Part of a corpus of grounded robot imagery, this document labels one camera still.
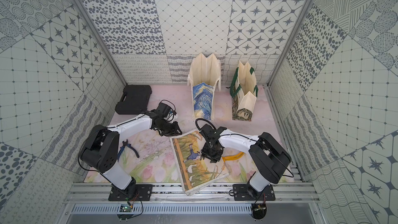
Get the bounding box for yellow-handled cartoon canvas bag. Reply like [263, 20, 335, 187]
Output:
[170, 130, 244, 196]

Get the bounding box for green-handled floral canvas bag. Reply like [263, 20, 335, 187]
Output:
[230, 61, 259, 121]

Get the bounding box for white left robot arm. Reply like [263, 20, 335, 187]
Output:
[78, 111, 182, 198]

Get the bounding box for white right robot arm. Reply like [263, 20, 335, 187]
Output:
[198, 124, 292, 194]

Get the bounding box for starry night canvas bag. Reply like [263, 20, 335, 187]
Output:
[188, 54, 221, 120]

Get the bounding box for black plastic tool case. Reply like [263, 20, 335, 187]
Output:
[115, 85, 152, 115]

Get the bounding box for right round circuit board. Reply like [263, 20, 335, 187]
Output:
[251, 203, 267, 220]

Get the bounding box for left green circuit board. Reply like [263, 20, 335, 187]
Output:
[117, 205, 134, 221]

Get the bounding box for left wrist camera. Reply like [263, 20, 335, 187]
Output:
[155, 100, 177, 122]

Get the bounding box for black corrugated cable hose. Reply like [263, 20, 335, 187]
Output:
[194, 118, 218, 134]

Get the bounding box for blue-handled pliers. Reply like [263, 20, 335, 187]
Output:
[116, 139, 141, 162]

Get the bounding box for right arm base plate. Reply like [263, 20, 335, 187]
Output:
[230, 184, 276, 201]

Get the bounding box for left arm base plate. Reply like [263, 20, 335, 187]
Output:
[108, 184, 153, 202]

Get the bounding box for aluminium mounting rail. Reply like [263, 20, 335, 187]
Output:
[62, 181, 321, 205]

